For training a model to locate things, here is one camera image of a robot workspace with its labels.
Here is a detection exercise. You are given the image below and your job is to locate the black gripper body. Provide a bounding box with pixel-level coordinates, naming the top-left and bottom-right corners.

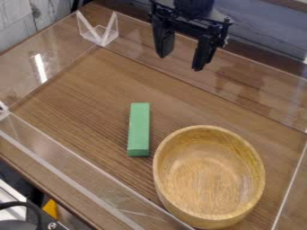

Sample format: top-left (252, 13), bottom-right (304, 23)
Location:
top-left (150, 0), bottom-right (233, 40)

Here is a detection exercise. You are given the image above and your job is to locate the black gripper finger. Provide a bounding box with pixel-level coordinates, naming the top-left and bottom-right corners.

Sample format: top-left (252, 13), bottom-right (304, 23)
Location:
top-left (193, 34), bottom-right (218, 71)
top-left (153, 18), bottom-right (175, 58)

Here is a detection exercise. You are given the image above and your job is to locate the green rectangular block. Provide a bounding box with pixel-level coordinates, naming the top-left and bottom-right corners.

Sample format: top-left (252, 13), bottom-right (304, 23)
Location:
top-left (127, 102), bottom-right (150, 157)

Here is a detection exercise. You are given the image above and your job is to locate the brown wooden bowl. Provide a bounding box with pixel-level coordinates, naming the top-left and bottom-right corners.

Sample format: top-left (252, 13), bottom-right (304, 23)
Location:
top-left (153, 125), bottom-right (266, 229)

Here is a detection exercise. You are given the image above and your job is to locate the yellow black device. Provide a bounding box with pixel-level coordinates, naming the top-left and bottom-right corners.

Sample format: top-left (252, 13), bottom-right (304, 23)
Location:
top-left (26, 199), bottom-right (70, 230)

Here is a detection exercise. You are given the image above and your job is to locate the clear acrylic corner bracket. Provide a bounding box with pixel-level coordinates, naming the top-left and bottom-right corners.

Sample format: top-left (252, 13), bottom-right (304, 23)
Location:
top-left (77, 12), bottom-right (119, 47)

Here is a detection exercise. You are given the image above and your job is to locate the clear acrylic back wall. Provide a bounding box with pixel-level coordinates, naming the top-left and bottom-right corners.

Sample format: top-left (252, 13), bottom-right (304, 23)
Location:
top-left (109, 13), bottom-right (307, 133)

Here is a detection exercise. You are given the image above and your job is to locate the clear acrylic wall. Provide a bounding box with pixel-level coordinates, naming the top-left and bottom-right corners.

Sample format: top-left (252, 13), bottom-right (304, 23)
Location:
top-left (0, 13), bottom-right (95, 111)
top-left (0, 111), bottom-right (194, 230)
top-left (109, 13), bottom-right (307, 133)

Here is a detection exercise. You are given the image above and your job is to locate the clear acrylic left wall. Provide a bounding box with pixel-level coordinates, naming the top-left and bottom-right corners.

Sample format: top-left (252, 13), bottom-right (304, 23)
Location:
top-left (0, 13), bottom-right (95, 111)

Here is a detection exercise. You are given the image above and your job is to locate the clear acrylic front wall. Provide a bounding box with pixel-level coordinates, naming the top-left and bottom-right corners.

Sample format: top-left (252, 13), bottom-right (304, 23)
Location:
top-left (0, 111), bottom-right (194, 230)

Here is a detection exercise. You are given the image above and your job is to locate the black cable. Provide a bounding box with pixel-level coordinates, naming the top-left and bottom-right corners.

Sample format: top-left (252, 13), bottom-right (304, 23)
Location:
top-left (0, 200), bottom-right (45, 230)

